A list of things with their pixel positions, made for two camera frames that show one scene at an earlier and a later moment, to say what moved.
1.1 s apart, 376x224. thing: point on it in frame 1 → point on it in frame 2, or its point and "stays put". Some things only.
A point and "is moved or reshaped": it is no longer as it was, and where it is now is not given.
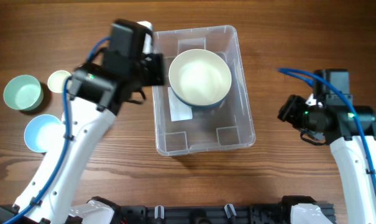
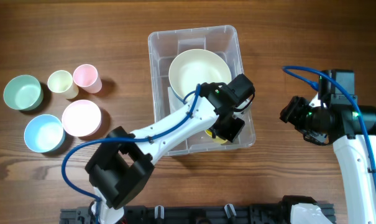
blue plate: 207,106 is moved or reshaped
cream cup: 56,80 stays put
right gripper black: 288,111 stays put
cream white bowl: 199,77 stays put
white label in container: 179,109 stays put
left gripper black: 158,75 → 233,132
